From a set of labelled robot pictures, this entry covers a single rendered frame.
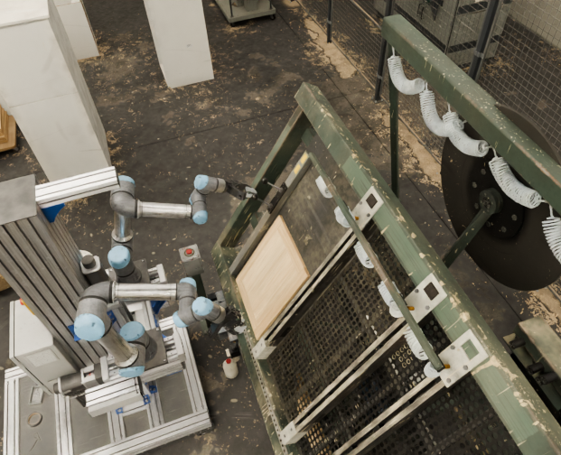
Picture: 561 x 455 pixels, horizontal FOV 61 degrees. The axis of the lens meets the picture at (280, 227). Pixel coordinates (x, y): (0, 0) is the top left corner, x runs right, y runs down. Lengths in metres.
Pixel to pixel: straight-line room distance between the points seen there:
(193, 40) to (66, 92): 2.07
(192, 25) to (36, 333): 4.18
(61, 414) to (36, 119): 2.42
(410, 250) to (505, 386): 0.55
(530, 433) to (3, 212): 1.93
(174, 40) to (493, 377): 5.16
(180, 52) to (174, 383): 3.95
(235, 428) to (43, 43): 3.17
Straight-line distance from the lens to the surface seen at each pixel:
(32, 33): 4.27
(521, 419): 1.63
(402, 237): 1.87
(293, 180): 2.56
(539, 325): 1.95
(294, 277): 2.49
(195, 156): 5.20
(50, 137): 4.74
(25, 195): 2.13
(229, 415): 3.56
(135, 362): 2.40
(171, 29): 5.97
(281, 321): 2.50
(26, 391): 3.84
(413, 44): 2.41
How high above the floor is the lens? 3.34
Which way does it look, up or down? 50 degrees down
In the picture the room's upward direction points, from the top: 3 degrees counter-clockwise
